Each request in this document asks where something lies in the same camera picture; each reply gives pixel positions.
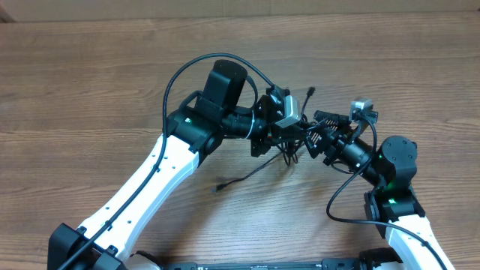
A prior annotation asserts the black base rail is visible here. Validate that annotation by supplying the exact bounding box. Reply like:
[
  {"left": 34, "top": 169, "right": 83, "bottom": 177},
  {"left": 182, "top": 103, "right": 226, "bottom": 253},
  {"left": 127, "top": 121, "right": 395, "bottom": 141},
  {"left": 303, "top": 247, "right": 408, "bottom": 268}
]
[{"left": 160, "top": 258, "right": 368, "bottom": 270}]

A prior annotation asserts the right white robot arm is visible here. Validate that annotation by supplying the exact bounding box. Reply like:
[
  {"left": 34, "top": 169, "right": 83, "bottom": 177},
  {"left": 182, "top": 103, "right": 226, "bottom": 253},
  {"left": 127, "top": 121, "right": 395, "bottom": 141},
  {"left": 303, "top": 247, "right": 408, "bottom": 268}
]
[{"left": 301, "top": 109, "right": 453, "bottom": 269}]

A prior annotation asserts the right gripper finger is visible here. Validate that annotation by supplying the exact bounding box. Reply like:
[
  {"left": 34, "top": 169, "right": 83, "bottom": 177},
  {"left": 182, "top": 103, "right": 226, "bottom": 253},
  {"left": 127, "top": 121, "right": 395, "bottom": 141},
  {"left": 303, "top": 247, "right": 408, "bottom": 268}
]
[
  {"left": 304, "top": 129, "right": 338, "bottom": 158},
  {"left": 313, "top": 110, "right": 351, "bottom": 126}
]

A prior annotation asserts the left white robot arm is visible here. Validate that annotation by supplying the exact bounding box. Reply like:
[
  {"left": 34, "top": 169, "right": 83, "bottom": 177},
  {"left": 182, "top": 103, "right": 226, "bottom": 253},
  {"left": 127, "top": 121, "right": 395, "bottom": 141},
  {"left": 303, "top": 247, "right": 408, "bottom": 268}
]
[{"left": 47, "top": 53, "right": 302, "bottom": 269}]

